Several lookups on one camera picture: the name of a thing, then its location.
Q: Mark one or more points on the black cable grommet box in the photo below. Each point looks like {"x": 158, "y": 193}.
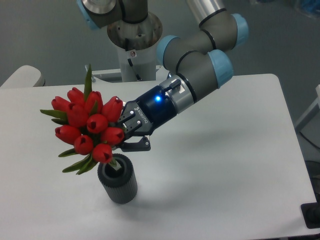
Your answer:
{"x": 311, "y": 214}

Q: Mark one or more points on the red tulip bouquet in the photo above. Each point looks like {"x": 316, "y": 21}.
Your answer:
{"x": 89, "y": 125}

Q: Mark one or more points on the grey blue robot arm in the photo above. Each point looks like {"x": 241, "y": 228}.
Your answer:
{"x": 197, "y": 65}

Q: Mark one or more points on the beige chair backrest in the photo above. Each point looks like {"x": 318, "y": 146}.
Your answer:
{"x": 24, "y": 77}

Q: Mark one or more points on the dark grey ribbed vase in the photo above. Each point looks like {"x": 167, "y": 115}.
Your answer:
{"x": 120, "y": 185}

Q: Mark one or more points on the white furniture frame right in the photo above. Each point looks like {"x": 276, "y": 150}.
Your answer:
{"x": 307, "y": 116}

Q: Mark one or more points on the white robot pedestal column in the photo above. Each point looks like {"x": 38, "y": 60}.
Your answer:
{"x": 136, "y": 45}

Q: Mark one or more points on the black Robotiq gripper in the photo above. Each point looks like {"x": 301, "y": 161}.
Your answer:
{"x": 143, "y": 115}

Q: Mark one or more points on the white pedestal base frame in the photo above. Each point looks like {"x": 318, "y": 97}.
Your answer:
{"x": 115, "y": 75}

